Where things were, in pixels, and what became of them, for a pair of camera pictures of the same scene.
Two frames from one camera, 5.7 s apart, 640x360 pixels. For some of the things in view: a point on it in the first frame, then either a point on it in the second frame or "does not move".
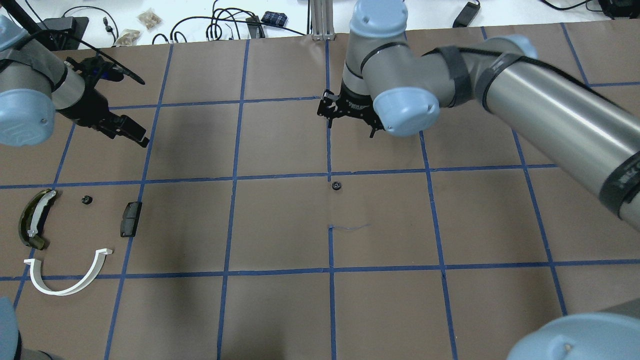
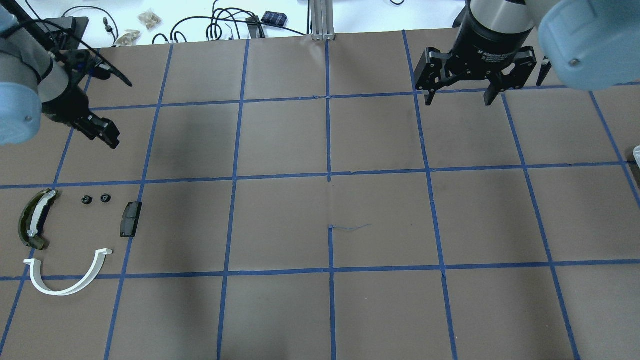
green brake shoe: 32,217 does not move
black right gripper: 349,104 → 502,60
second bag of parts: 128,37 does not move
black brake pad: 130,219 does not move
